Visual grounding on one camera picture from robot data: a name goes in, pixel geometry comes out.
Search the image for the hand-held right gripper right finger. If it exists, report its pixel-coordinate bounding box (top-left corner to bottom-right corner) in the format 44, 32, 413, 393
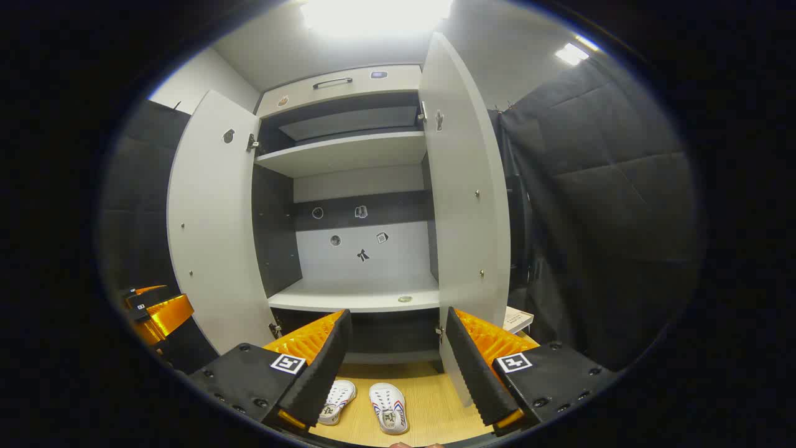
445, 307, 619, 436

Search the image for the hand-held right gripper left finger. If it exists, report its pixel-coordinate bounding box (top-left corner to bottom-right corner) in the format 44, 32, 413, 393
187, 309, 353, 433

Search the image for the white canvas shoe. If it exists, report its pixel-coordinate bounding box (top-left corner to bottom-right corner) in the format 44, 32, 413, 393
318, 380, 358, 426
369, 382, 410, 436

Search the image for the white shoe cabinet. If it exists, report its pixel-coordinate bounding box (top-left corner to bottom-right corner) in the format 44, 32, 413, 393
252, 62, 442, 365

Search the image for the white cabinet drawer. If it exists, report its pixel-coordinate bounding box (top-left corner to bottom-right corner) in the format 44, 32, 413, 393
256, 64, 423, 119

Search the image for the cream book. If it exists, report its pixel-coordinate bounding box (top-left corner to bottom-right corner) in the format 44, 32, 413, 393
502, 306, 534, 335

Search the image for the black backdrop cloth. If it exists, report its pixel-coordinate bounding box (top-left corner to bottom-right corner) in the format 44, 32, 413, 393
96, 50, 706, 374

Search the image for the ceiling light panel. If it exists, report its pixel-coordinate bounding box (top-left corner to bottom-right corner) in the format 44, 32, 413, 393
298, 0, 455, 38
555, 34, 601, 67

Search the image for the black door handle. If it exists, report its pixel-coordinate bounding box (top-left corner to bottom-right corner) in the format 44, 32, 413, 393
505, 174, 533, 288

